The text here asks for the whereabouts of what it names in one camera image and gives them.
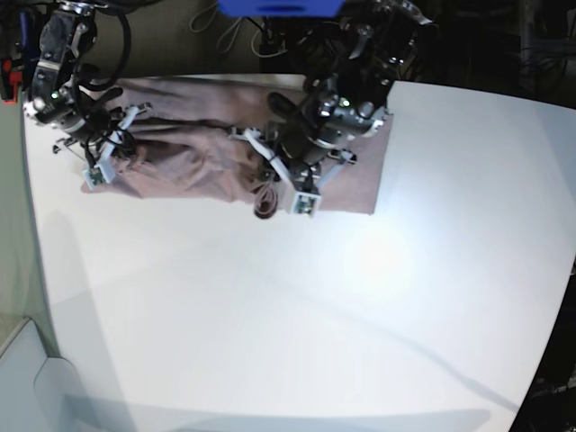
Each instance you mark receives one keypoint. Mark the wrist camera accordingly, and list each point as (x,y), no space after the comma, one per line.
(98,175)
(304,203)

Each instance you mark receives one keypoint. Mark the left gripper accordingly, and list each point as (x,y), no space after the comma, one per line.
(302,175)

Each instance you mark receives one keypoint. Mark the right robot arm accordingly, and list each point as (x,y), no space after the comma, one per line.
(63,94)

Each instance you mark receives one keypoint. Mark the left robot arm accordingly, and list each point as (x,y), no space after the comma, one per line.
(350,54)

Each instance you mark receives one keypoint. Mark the mauve t-shirt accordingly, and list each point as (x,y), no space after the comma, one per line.
(182,146)

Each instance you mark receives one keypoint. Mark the blue box at top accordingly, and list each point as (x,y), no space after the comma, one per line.
(280,8)

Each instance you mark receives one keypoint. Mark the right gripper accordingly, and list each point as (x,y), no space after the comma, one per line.
(94,138)

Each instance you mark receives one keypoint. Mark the grey side table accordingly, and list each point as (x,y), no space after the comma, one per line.
(38,392)

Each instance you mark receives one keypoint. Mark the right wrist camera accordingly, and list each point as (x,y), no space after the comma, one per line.
(98,175)

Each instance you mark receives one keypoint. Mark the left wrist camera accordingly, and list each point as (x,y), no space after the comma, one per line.
(304,203)

